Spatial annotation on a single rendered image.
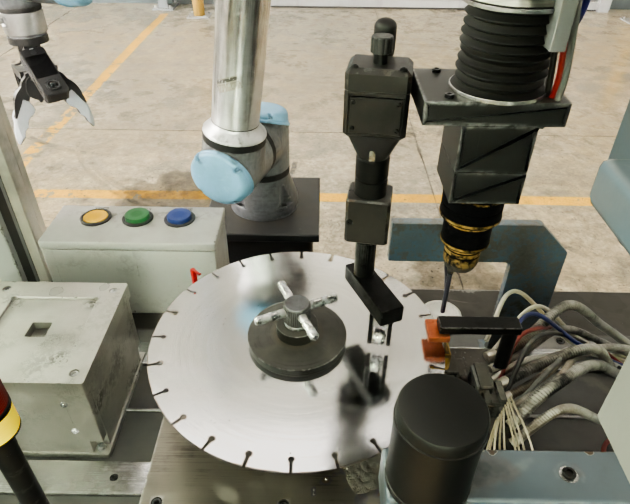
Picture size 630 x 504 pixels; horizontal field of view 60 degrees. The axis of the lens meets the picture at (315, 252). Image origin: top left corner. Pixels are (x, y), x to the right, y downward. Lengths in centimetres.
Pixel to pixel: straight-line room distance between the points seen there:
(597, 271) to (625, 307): 143
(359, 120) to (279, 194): 70
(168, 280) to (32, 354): 27
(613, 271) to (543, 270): 174
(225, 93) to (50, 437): 57
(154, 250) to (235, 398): 39
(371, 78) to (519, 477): 32
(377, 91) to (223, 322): 33
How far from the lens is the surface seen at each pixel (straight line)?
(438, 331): 62
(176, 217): 92
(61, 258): 96
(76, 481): 79
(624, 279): 255
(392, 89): 47
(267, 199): 116
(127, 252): 92
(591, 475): 46
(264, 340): 61
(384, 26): 51
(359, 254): 57
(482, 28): 44
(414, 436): 34
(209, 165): 99
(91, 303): 80
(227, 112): 96
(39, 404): 75
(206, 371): 60
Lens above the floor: 140
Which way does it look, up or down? 37 degrees down
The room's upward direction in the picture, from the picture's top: 1 degrees clockwise
